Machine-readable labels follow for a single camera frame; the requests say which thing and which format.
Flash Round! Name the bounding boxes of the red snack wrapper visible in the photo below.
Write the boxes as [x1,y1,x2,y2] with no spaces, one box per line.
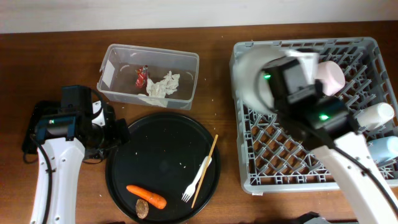
[136,65,149,88]

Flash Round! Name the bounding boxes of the white napkin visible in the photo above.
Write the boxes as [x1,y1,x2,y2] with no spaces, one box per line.
[139,71,180,108]

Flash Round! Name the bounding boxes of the brown cookie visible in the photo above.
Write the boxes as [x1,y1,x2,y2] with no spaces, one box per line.
[136,199,149,219]

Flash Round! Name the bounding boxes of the orange carrot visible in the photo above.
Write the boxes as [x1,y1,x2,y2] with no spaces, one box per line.
[126,185,167,209]

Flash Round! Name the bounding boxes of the white plastic fork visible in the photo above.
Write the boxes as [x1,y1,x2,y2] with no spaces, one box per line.
[182,156,212,202]

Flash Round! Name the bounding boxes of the wooden chopstick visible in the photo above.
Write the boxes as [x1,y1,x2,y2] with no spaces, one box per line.
[191,134,219,208]

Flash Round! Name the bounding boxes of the white speckled plate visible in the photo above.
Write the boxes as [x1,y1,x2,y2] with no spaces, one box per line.
[233,46,285,114]

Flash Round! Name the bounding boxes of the white cup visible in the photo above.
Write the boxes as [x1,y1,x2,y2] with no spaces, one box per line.
[357,103,395,131]

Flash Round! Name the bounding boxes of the light blue cup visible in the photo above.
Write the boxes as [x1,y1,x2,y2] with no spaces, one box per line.
[368,136,397,164]

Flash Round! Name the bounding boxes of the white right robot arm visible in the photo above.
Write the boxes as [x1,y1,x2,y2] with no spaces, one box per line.
[259,57,397,223]

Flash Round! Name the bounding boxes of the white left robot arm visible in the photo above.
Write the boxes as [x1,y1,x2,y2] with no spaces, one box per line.
[29,85,130,223]

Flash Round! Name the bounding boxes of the grey dishwasher rack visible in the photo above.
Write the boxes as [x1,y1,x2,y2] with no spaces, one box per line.
[229,37,397,195]

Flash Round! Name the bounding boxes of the black round tray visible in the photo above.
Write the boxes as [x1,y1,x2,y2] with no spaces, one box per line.
[105,113,221,223]

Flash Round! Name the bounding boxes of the clear plastic bin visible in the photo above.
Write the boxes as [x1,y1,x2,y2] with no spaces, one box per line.
[97,44,200,110]

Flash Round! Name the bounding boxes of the black rectangular tray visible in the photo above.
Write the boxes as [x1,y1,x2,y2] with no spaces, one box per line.
[22,100,60,154]

